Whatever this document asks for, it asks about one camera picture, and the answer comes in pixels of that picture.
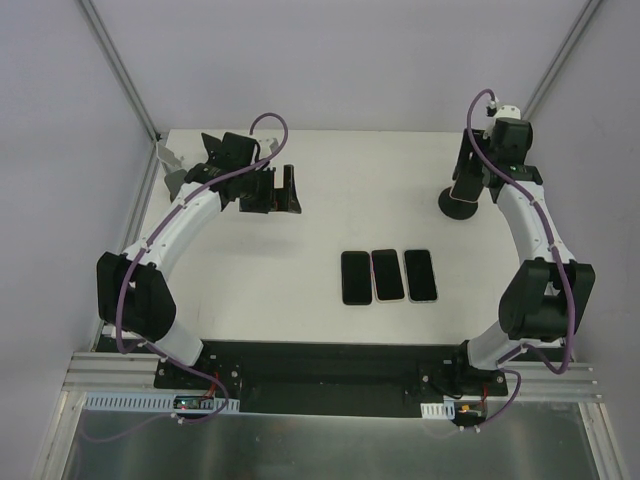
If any pink-cased phone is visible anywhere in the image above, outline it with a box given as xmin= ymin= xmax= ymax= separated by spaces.
xmin=449 ymin=182 xmax=484 ymax=204

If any black round-base phone mount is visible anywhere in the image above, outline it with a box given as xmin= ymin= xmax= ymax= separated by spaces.
xmin=438 ymin=187 xmax=478 ymax=221

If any silver folding phone stand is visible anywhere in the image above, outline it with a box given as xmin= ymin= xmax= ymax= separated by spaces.
xmin=155 ymin=142 xmax=185 ymax=177

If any black phone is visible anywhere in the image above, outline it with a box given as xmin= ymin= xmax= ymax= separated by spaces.
xmin=341 ymin=251 xmax=373 ymax=306

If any white-cased phone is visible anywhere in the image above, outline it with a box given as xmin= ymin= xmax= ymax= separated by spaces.
xmin=371 ymin=249 xmax=405 ymax=302

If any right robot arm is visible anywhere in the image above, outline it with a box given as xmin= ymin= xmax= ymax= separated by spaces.
xmin=438 ymin=116 xmax=596 ymax=395

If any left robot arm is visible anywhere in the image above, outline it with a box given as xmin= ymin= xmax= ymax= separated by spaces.
xmin=97 ymin=132 xmax=302 ymax=389

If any clear-cased phone on table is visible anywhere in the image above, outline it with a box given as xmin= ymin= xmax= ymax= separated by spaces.
xmin=403 ymin=249 xmax=438 ymax=303

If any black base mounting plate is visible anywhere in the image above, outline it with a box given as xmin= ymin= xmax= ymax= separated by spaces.
xmin=154 ymin=340 xmax=508 ymax=418

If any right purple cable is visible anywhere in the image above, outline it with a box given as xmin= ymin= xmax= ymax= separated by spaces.
xmin=424 ymin=89 xmax=576 ymax=441

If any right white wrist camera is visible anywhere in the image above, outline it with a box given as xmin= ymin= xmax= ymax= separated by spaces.
xmin=486 ymin=99 xmax=522 ymax=120

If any right aluminium frame post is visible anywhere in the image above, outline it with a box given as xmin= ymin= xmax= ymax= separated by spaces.
xmin=522 ymin=0 xmax=607 ymax=122

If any aluminium frame post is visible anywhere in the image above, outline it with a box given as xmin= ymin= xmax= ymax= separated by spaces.
xmin=522 ymin=0 xmax=607 ymax=122
xmin=75 ymin=0 xmax=162 ymax=143

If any left aluminium frame post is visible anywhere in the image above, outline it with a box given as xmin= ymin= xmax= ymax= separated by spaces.
xmin=75 ymin=0 xmax=162 ymax=143

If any right white cable duct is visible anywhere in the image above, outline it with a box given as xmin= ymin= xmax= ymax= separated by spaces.
xmin=420 ymin=401 xmax=456 ymax=421

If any white cable duct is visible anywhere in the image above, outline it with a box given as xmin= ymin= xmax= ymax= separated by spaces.
xmin=420 ymin=401 xmax=456 ymax=421
xmin=84 ymin=392 xmax=240 ymax=415

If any left white cable duct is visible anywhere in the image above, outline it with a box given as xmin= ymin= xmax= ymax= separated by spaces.
xmin=84 ymin=392 xmax=240 ymax=415

